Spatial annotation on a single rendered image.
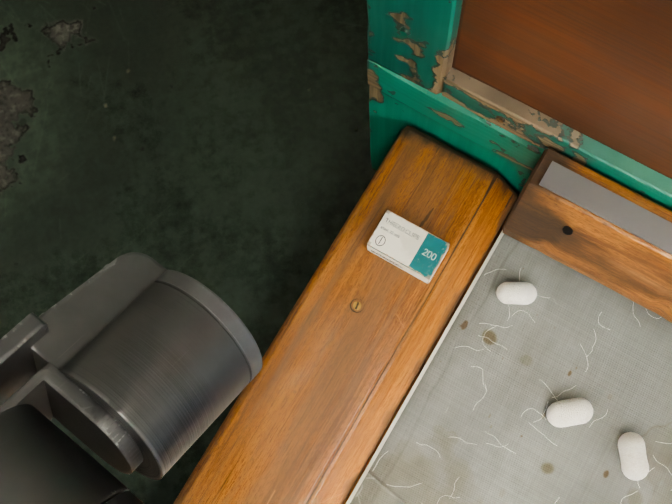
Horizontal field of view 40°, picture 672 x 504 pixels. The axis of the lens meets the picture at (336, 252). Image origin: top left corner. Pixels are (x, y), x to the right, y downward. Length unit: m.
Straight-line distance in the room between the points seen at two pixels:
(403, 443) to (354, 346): 0.09
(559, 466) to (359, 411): 0.17
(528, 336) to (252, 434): 0.25
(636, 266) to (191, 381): 0.46
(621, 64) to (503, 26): 0.08
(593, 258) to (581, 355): 0.10
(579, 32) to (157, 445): 0.39
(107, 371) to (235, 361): 0.05
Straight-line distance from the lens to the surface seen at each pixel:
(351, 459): 0.78
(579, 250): 0.75
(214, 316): 0.35
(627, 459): 0.80
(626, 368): 0.82
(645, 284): 0.75
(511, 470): 0.80
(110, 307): 0.36
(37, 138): 1.76
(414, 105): 0.79
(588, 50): 0.62
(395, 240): 0.77
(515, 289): 0.80
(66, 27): 1.84
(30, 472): 0.33
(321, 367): 0.77
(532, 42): 0.64
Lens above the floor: 1.53
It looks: 75 degrees down
